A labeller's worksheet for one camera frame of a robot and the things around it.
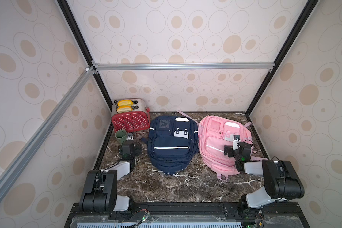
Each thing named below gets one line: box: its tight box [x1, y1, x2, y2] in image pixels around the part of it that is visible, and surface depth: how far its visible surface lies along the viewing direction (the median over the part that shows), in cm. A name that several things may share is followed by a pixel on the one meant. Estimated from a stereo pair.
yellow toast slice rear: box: [117, 99, 134, 106], surface depth 101 cm
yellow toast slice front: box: [116, 105, 134, 114], surface depth 97 cm
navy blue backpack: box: [140, 115, 200, 175], surface depth 99 cm
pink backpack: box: [177, 110, 254, 181], surface depth 99 cm
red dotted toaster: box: [111, 98, 151, 133], surface depth 101 cm
